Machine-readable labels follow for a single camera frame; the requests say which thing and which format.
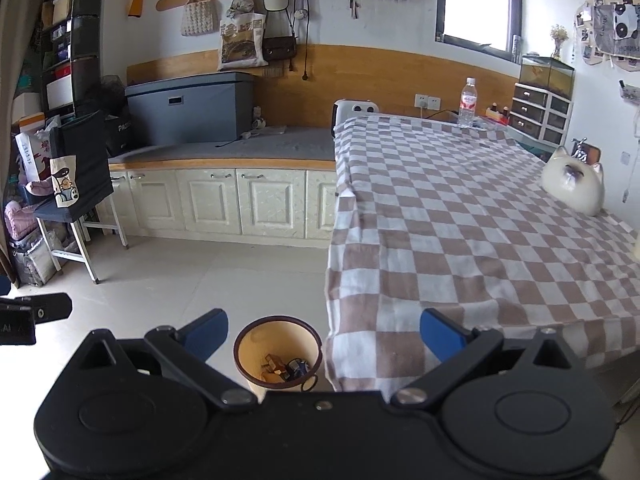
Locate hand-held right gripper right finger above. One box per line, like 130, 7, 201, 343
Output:
390, 309, 576, 407

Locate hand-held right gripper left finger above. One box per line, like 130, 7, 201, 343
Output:
75, 309, 258, 408

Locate cream round waste bin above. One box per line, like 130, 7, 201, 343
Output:
234, 316, 323, 400

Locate brown shoulder bag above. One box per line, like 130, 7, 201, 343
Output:
261, 35, 297, 61

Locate grey storage bag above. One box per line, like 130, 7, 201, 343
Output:
10, 235, 63, 288

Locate pink clothing pile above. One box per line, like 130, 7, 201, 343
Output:
4, 180, 53, 241

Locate white stool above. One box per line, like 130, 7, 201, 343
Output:
35, 205, 131, 285

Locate brown white checkered tablecloth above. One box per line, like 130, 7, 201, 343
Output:
325, 114, 640, 393

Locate cartoon print tote bag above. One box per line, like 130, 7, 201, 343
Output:
49, 156, 80, 208

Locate cream low cabinet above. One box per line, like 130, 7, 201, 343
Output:
95, 157, 341, 248

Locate white paper bag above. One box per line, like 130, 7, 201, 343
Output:
15, 115, 62, 183

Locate dark blue cloth bag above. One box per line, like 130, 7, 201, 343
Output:
49, 111, 115, 223

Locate beige curtain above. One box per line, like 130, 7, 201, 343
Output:
0, 0, 41, 281

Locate black shopping bag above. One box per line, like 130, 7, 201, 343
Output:
101, 75, 135, 157

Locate white cat-shaped ornament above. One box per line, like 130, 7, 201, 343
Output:
541, 146, 605, 217

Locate grey platform mat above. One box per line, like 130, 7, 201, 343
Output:
109, 126, 337, 163

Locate grey storage box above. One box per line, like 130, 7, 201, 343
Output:
125, 72, 255, 148

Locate clear plastic water bottle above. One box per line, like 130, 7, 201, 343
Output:
459, 78, 478, 128

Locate small brown box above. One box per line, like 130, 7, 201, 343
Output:
572, 136, 601, 163

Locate black shelf rack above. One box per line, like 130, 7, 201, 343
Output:
40, 0, 108, 116

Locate white plastic drawer unit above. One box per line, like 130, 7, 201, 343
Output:
510, 84, 573, 146

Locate white fan heater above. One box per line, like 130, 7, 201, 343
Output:
332, 100, 381, 138

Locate glass fish tank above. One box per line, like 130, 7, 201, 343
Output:
520, 55, 576, 96

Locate printed canvas tote bag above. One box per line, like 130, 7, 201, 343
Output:
217, 12, 270, 72

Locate cream knit handbag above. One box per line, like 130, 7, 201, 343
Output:
181, 0, 221, 37

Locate dried flower vase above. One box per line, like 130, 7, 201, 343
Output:
550, 25, 568, 61

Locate window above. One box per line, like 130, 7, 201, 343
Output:
435, 0, 523, 56

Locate black hanging cord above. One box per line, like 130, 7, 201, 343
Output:
290, 0, 313, 83

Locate wall photo board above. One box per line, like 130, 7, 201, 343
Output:
575, 0, 640, 68

